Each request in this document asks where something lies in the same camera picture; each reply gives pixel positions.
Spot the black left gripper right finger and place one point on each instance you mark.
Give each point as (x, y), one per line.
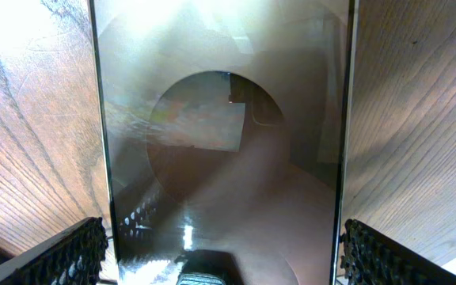
(370, 257)

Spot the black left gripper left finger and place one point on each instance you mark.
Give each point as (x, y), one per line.
(73, 256)

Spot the Samsung Galaxy smartphone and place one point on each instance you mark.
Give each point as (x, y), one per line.
(223, 124)

